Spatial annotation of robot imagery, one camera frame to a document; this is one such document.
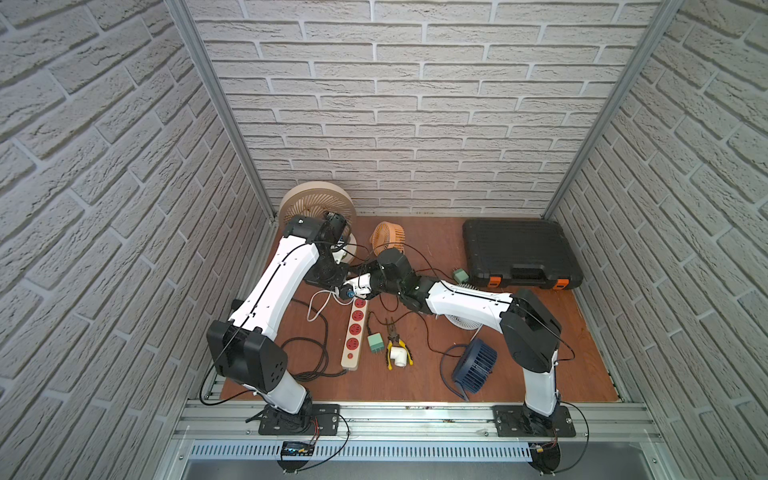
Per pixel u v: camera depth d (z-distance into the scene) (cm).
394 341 87
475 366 71
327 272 65
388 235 98
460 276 99
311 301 87
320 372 82
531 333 49
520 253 100
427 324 90
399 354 83
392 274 65
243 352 41
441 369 82
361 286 69
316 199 82
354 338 85
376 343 85
